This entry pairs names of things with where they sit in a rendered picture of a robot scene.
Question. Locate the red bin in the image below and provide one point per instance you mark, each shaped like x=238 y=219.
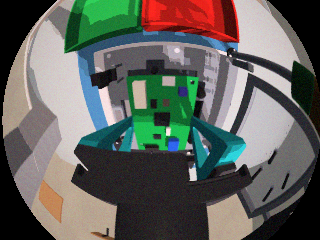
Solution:
x=215 y=19

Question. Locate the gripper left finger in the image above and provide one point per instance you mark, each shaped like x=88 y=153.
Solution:
x=104 y=138

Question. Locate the green circuit board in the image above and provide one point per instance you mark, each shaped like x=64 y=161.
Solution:
x=162 y=107

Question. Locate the green open-top bin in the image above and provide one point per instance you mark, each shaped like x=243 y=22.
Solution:
x=90 y=17

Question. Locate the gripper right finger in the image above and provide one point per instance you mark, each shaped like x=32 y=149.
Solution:
x=226 y=147

